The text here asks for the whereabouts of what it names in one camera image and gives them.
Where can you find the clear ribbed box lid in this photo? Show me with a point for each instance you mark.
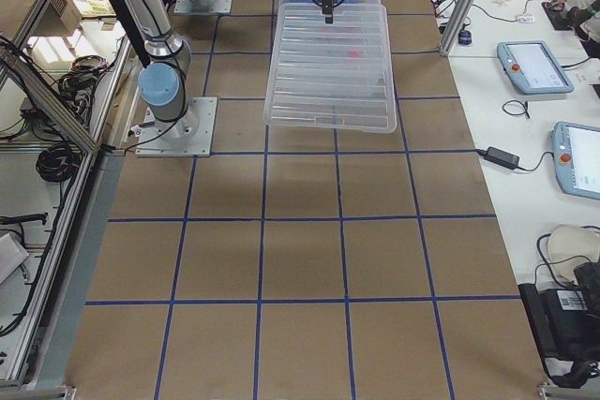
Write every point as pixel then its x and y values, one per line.
pixel 334 75

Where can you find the upper teach pendant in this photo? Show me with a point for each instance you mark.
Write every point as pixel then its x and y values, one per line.
pixel 532 68

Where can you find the teach pendant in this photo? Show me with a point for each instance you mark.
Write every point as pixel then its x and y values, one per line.
pixel 532 68
pixel 576 159

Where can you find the black power adapter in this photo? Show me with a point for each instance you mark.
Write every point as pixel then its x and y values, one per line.
pixel 501 158

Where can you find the lower teach pendant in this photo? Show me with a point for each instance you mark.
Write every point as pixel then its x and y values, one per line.
pixel 576 159

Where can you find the black laptop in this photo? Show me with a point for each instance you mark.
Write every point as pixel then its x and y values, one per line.
pixel 565 334

